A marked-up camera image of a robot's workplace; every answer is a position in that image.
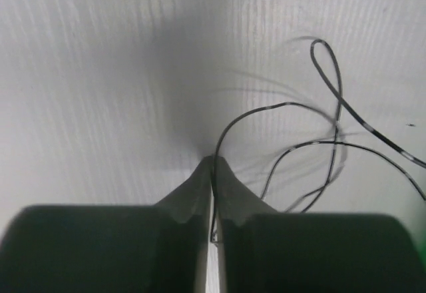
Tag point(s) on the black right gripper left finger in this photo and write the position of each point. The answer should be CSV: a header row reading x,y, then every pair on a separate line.
x,y
156,248

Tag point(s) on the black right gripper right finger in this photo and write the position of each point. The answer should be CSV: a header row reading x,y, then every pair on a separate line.
x,y
263,250

